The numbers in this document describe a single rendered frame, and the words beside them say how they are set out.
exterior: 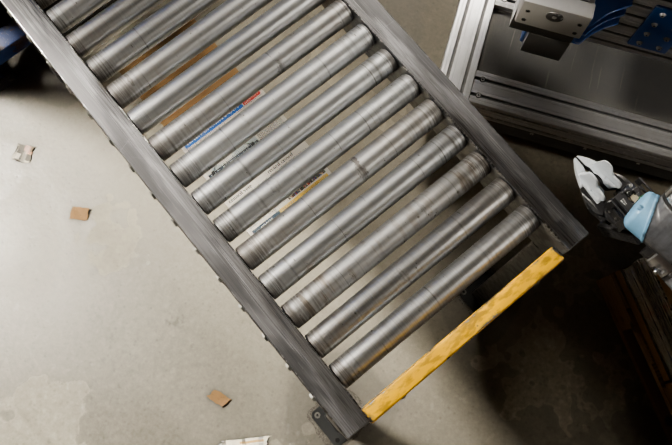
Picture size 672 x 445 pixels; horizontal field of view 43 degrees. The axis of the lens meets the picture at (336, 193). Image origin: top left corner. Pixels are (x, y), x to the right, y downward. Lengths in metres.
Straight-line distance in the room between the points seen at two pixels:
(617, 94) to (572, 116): 0.15
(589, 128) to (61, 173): 1.41
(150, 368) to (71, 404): 0.22
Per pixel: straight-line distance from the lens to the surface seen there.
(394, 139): 1.53
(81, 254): 2.38
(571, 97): 2.26
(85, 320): 2.35
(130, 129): 1.57
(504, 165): 1.55
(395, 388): 1.43
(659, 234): 1.46
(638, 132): 2.28
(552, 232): 1.54
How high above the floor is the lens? 2.25
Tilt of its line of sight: 75 degrees down
